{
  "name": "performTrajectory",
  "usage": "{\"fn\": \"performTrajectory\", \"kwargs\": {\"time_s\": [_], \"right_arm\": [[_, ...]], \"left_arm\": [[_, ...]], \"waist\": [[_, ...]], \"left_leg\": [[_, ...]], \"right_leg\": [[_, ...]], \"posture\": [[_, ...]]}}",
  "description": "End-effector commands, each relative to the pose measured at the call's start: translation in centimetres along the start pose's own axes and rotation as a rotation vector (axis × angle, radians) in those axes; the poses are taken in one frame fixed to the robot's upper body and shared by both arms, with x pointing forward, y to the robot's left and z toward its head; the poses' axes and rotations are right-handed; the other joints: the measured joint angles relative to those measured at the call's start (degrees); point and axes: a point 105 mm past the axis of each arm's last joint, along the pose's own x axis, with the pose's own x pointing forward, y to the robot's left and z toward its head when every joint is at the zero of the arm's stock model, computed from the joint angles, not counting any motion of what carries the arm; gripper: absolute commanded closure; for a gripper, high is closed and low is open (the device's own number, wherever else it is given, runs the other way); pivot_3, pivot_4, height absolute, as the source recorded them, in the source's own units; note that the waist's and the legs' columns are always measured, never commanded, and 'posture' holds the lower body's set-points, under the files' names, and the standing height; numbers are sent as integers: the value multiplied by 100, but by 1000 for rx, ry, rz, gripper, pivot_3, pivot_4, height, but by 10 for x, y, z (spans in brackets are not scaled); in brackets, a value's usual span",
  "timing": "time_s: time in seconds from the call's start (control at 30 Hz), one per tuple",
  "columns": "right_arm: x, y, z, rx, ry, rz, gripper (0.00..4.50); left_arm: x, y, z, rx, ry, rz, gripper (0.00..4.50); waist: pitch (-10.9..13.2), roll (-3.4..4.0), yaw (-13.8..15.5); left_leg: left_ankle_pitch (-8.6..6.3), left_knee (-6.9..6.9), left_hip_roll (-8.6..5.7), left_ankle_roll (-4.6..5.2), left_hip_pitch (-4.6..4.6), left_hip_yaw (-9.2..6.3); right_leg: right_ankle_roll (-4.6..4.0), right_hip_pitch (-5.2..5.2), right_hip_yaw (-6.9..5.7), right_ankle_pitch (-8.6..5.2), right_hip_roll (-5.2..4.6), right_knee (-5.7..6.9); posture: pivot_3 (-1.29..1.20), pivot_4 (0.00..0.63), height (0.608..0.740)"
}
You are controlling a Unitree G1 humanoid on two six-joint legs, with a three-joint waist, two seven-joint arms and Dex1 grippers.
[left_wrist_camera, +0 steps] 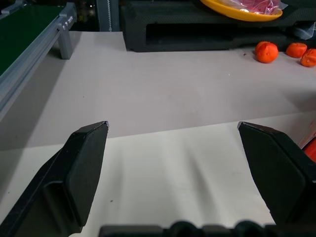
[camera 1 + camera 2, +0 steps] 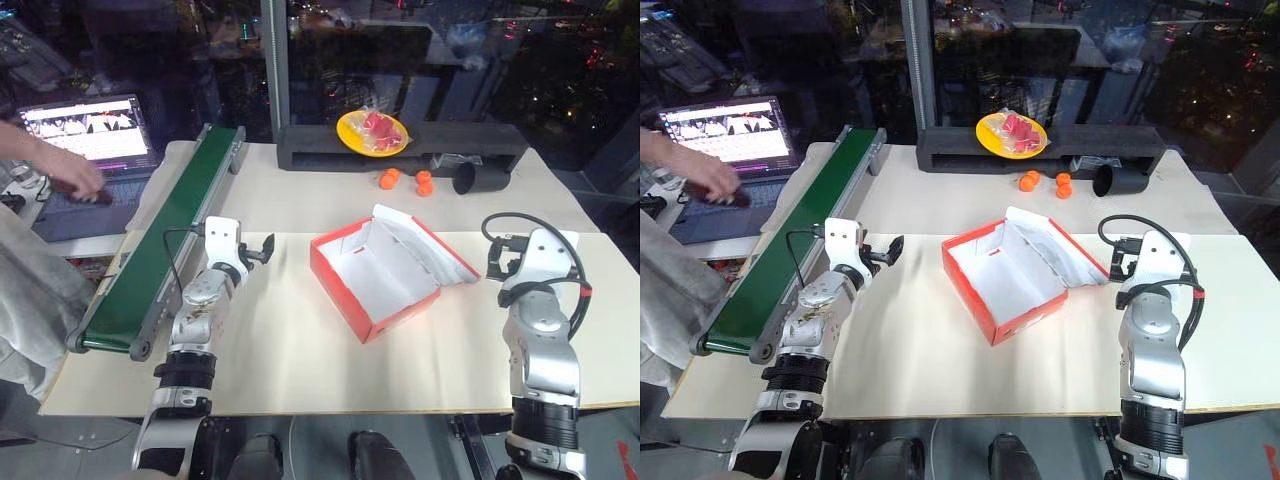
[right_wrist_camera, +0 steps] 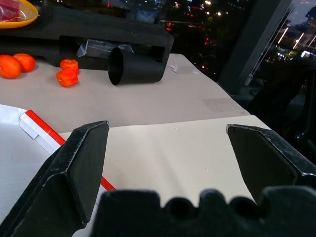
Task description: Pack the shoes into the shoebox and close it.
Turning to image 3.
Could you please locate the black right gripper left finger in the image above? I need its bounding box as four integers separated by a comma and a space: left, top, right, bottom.
0, 120, 110, 237

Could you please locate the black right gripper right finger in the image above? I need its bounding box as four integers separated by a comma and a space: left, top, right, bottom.
226, 124, 316, 201

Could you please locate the white box with red edge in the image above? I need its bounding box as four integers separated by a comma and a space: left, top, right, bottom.
0, 104, 117, 225

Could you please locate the small red pepper lower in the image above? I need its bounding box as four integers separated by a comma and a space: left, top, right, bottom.
56, 68, 79, 87

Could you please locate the small red pepper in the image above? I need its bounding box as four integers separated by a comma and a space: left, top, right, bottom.
60, 58, 80, 75
56, 68, 79, 87

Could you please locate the small red pepper upper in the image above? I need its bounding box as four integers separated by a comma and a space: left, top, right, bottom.
60, 58, 80, 75

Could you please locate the orange mandarin fruit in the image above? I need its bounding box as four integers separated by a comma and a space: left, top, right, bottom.
12, 53, 37, 73
0, 54, 22, 79

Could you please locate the black cylindrical cup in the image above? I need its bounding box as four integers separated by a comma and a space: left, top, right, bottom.
108, 47, 165, 86

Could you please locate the clear plastic bag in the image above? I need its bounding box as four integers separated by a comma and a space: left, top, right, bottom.
76, 39, 134, 58

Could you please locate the black foam tray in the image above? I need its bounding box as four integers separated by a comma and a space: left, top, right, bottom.
0, 0, 175, 70

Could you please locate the yellow plate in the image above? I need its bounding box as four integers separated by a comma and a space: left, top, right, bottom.
0, 0, 40, 29

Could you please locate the red packet in clear wrap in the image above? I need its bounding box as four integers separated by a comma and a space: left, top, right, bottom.
0, 0, 20, 19

